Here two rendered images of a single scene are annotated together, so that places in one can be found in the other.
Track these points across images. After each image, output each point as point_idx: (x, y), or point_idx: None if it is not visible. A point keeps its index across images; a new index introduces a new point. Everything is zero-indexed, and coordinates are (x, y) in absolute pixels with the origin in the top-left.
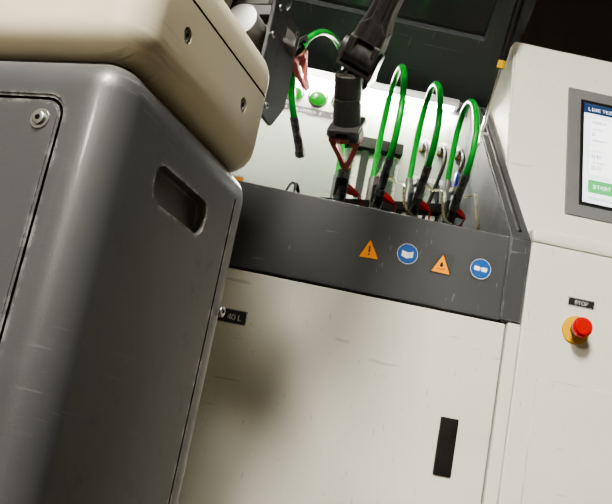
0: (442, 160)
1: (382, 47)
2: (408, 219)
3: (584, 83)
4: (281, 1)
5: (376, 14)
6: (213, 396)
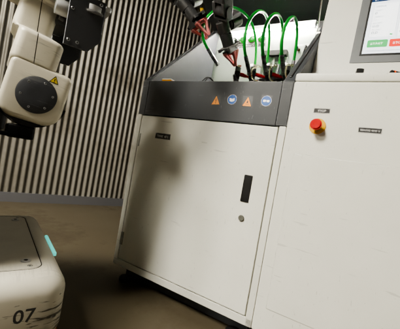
0: None
1: (225, 2)
2: (233, 83)
3: None
4: None
5: None
6: (159, 168)
